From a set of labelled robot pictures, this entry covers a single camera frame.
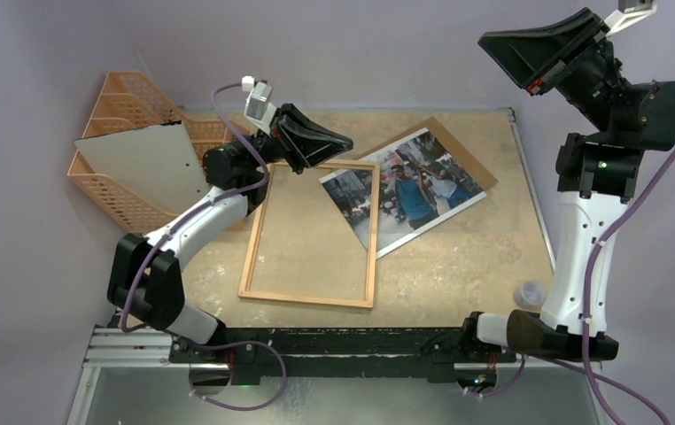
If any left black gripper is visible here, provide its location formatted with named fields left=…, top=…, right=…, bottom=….
left=238, top=104, right=353, bottom=175

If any wooden picture frame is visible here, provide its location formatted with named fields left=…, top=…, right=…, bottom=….
left=238, top=159, right=380, bottom=309

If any brown frame backing board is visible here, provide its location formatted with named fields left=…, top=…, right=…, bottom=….
left=359, top=117, right=498, bottom=191

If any street scene photo print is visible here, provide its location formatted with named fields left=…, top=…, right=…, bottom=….
left=320, top=127, right=486, bottom=258

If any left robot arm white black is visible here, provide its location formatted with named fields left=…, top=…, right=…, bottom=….
left=107, top=103, right=353, bottom=362

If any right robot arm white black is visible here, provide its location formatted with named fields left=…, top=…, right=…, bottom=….
left=459, top=1, right=675, bottom=361

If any white board in organizer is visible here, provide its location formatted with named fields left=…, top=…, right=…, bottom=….
left=74, top=121, right=210, bottom=214

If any orange plastic file organizer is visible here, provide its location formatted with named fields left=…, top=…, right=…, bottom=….
left=67, top=71, right=234, bottom=234

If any small clear plastic cup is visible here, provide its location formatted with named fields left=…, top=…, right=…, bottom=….
left=513, top=280, right=547, bottom=310

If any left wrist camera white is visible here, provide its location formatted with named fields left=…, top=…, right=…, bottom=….
left=241, top=75, right=276, bottom=135

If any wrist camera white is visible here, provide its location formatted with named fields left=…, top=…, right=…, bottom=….
left=604, top=0, right=657, bottom=36
left=241, top=75, right=276, bottom=135

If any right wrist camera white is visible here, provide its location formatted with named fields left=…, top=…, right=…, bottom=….
left=604, top=0, right=657, bottom=36

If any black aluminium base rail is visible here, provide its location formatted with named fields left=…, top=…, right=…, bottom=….
left=81, top=325, right=602, bottom=385

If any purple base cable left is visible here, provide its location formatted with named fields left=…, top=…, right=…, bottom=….
left=188, top=343, right=287, bottom=413

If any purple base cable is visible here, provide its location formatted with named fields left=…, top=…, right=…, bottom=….
left=461, top=354, right=526, bottom=400
left=188, top=343, right=287, bottom=413

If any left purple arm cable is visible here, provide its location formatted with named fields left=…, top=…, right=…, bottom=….
left=117, top=82, right=271, bottom=335

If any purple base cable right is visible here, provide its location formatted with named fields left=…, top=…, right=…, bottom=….
left=461, top=354, right=526, bottom=400

